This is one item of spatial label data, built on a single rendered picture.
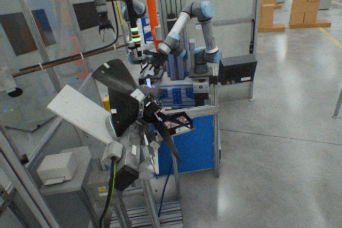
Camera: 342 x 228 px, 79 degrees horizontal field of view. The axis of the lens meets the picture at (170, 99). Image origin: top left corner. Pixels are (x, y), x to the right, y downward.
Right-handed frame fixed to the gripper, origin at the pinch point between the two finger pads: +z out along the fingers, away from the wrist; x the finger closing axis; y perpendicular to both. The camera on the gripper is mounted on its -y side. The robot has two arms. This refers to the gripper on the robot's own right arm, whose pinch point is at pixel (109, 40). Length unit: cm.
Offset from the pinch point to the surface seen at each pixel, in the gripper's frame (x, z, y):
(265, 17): -436, 98, 592
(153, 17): -38, 26, 367
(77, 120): 9, 23, -74
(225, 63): -84, 24, -19
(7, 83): 22, -5, -88
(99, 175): 10, 64, -72
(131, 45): -22, -6, -54
